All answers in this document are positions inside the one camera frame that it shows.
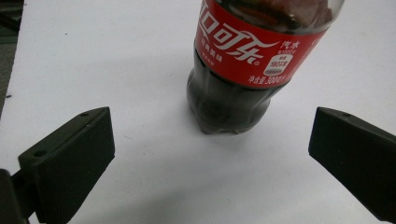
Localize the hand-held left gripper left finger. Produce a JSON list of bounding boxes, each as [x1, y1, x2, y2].
[[12, 106, 116, 224]]

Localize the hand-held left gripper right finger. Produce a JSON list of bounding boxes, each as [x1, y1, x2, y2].
[[308, 106, 396, 224]]

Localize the cola bottle with red label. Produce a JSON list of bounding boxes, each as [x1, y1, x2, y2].
[[186, 0, 346, 135]]

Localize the white table cover sheet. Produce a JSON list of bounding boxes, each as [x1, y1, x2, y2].
[[0, 0, 396, 224]]

